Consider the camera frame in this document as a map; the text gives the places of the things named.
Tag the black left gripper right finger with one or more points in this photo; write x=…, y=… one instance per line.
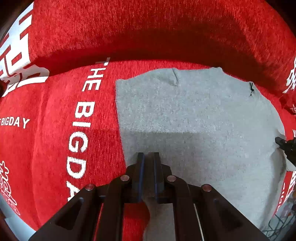
x=170, y=189

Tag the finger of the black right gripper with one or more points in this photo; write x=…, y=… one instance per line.
x=289, y=148

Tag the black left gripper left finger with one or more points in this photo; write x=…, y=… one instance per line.
x=127, y=188

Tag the grey knit garment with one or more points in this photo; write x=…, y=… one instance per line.
x=210, y=128

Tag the red blanket with white lettering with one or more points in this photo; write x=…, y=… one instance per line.
x=59, y=64

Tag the black wire rack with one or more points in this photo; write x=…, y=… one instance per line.
x=281, y=223

